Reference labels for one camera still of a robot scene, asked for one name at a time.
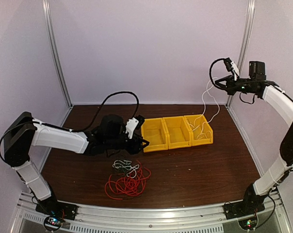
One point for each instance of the aluminium frame post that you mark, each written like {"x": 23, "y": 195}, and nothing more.
{"x": 54, "y": 52}
{"x": 248, "y": 26}

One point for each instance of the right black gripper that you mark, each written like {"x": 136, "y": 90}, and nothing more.
{"x": 230, "y": 86}

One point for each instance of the left aluminium frame post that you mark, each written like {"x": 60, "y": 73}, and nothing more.
{"x": 54, "y": 52}

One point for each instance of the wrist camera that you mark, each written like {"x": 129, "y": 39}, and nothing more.
{"x": 232, "y": 67}
{"x": 133, "y": 124}

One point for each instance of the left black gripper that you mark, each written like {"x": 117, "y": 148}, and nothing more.
{"x": 134, "y": 148}

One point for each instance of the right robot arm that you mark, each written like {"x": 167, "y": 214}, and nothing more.
{"x": 270, "y": 92}

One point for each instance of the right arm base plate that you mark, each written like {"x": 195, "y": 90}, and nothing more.
{"x": 240, "y": 209}

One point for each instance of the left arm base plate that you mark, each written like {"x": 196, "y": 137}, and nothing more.
{"x": 61, "y": 210}

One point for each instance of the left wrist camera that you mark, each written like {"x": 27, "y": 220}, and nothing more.
{"x": 133, "y": 124}

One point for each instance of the front aluminium rail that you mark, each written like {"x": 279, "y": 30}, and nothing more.
{"x": 97, "y": 219}

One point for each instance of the right aluminium frame post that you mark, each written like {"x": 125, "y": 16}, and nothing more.
{"x": 248, "y": 26}

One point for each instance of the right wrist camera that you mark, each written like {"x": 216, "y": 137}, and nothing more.
{"x": 232, "y": 67}

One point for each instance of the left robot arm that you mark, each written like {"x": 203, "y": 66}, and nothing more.
{"x": 26, "y": 132}

